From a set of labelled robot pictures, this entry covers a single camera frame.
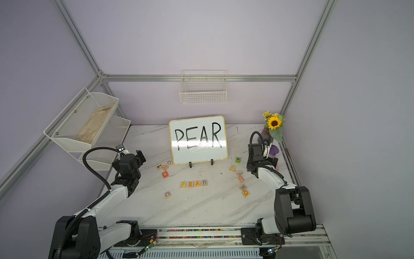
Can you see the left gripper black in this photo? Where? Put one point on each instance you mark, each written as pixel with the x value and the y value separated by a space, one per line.
pixel 139 157

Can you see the beige cloth in shelf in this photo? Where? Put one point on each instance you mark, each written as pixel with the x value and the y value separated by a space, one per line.
pixel 90 131

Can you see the white wire wall basket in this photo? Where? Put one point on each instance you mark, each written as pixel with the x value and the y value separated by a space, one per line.
pixel 203 87

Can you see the wooden Q letter block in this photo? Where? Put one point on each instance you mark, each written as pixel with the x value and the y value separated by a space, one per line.
pixel 245 193

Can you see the sunflower bouquet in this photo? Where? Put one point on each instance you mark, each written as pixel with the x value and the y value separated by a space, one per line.
pixel 274 122

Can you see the wooden C letter block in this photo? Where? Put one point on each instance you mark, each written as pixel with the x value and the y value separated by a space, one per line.
pixel 167 194

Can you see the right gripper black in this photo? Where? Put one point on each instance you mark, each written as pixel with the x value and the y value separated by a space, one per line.
pixel 254 152

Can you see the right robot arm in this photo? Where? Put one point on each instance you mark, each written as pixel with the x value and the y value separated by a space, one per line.
pixel 292 209

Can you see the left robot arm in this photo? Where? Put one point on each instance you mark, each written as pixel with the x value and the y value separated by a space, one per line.
pixel 84 235

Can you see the whiteboard with PEAR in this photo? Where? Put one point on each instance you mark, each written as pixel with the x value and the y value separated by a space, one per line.
pixel 198 140

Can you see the dark glass vase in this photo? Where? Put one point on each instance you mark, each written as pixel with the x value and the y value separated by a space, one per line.
pixel 266 135

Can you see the purple pink toy shovel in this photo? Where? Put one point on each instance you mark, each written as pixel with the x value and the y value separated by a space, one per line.
pixel 273 152

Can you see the wooden X letter block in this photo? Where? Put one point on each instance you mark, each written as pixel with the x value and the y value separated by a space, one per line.
pixel 243 187

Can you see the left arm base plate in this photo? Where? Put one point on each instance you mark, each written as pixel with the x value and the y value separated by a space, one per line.
pixel 141 239

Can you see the white two-tier mesh shelf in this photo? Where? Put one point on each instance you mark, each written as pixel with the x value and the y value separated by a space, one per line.
pixel 66 126

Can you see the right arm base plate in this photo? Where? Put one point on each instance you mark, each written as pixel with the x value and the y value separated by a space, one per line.
pixel 249 236

